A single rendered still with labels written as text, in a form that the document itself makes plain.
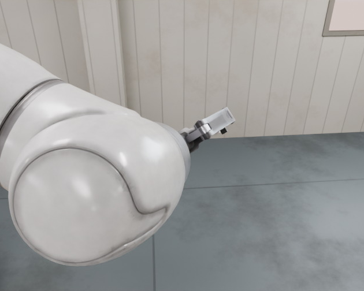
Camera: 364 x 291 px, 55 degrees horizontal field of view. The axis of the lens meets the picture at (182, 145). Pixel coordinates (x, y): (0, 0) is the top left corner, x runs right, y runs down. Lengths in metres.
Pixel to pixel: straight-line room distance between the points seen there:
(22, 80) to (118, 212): 0.14
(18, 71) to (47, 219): 0.13
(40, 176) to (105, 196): 0.04
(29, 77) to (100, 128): 0.09
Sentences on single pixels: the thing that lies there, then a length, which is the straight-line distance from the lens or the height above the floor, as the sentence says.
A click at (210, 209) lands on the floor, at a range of 2.86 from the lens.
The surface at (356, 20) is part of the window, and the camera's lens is 3.77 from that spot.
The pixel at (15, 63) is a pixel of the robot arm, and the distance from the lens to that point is 0.31.
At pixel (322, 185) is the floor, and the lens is 3.33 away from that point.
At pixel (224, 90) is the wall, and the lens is 3.56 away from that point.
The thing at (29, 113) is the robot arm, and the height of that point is 1.80.
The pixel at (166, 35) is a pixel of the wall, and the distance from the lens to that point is 3.31.
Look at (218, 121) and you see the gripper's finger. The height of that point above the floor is 1.69.
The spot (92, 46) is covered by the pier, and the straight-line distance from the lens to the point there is 3.15.
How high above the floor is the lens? 1.91
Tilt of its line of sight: 32 degrees down
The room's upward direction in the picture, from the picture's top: straight up
